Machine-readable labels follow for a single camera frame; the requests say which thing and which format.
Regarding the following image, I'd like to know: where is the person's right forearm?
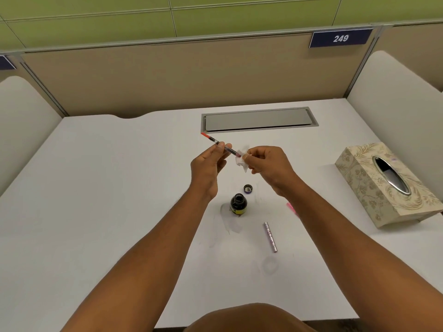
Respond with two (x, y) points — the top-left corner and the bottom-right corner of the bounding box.
(277, 180), (443, 332)

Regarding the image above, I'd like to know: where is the silver pen barrel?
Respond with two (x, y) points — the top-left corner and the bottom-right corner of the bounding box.
(264, 222), (279, 253)

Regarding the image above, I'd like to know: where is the white side divider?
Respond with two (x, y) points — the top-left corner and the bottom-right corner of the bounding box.
(0, 76), (63, 198)
(347, 50), (443, 206)

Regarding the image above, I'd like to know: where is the white tissue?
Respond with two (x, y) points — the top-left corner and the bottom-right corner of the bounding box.
(235, 145), (252, 173)

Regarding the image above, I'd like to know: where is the grey metal cable cover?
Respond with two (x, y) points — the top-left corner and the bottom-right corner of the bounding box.
(201, 107), (320, 134)

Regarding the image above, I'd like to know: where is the person's left hand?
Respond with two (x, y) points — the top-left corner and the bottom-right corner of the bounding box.
(190, 142), (233, 202)

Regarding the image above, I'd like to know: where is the person's left forearm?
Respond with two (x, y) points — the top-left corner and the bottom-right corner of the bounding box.
(60, 188), (219, 332)

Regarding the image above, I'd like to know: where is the person's right hand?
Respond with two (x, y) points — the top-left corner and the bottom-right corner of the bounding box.
(242, 146), (299, 198)

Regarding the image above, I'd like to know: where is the clear pen ink refill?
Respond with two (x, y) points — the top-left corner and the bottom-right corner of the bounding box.
(201, 133), (242, 157)

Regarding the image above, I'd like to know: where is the black ink bottle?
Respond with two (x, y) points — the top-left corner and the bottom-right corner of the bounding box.
(230, 193), (248, 217)

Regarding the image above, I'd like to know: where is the person's knee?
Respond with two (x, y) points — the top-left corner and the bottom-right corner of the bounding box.
(183, 303), (317, 332)

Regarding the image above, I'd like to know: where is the beige desk partition panel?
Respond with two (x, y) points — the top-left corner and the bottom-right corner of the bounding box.
(20, 30), (378, 119)
(374, 21), (443, 93)

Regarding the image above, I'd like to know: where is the floral beige tissue box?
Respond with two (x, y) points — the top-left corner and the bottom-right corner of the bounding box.
(334, 142), (443, 229)

